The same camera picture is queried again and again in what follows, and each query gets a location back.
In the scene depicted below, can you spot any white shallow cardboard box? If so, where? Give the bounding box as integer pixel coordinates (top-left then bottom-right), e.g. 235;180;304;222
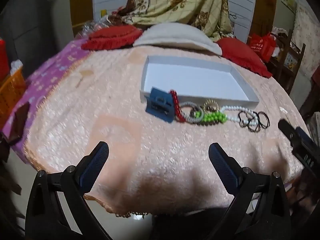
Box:
139;55;260;108

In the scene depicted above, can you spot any clear plastic wrap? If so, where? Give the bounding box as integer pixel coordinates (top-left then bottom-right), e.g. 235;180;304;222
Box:
80;17;110;34

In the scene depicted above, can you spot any purple patterned sheet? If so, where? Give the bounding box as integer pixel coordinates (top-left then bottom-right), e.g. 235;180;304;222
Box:
2;39;93;153

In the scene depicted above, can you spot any floral hanging cloth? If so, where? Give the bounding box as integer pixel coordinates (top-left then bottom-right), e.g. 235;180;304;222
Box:
292;5;320;75

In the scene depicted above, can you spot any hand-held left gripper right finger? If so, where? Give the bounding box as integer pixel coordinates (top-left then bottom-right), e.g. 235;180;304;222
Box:
209;142;292;240

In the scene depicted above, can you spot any blue hair claw clip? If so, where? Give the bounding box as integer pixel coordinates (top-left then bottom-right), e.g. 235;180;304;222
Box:
145;87;174;123

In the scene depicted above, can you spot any wooden chair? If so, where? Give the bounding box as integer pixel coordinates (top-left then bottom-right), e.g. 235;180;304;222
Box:
270;29;307;95

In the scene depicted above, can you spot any gold spiral hair tie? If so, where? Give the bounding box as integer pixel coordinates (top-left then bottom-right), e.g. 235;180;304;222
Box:
203;100;220;113

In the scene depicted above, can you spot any silver braided bracelet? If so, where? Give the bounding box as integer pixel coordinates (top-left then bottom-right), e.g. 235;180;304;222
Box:
179;101;201;124

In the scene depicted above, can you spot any floral yellow blanket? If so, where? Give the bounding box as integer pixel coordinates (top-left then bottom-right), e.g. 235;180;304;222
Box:
120;0;234;43

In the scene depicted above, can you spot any green bead bracelet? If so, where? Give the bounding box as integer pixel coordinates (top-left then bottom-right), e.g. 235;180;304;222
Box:
194;110;228;126

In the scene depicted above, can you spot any red shopping bag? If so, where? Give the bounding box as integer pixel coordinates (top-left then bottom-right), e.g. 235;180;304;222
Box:
247;33;277;63

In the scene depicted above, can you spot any brown bead bracelet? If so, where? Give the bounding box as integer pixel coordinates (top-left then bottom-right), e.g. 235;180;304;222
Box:
189;106;208;124

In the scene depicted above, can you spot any red bead bracelet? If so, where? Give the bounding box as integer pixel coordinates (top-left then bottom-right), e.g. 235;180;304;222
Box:
169;89;186;123

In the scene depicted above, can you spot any red fringed pillow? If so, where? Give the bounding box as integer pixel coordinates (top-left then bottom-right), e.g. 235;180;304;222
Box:
81;25;143;50
216;38;273;78

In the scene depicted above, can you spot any wall poster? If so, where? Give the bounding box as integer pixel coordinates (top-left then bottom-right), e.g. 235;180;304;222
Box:
281;0;298;11

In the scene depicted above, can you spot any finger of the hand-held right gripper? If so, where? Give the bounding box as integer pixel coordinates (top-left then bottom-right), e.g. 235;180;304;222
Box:
291;127;320;171
278;119;299;145

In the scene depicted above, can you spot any black hair tie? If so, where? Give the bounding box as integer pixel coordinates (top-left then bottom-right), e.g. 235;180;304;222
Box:
254;111;271;131
237;111;254;128

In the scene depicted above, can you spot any peach textured bedspread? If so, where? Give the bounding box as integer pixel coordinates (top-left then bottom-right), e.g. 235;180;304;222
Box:
22;45;310;218

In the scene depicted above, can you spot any white pearl bracelet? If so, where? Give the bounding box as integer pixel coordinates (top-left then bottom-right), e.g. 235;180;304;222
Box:
220;105;258;128

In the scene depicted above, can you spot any orange plastic basket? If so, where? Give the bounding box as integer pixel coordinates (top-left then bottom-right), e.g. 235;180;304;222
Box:
0;69;27;128

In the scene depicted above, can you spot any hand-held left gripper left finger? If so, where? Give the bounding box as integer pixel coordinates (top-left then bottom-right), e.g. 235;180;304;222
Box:
25;141;110;240

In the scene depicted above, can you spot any beige pillow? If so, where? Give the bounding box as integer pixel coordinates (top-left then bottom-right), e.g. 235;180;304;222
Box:
132;22;223;55

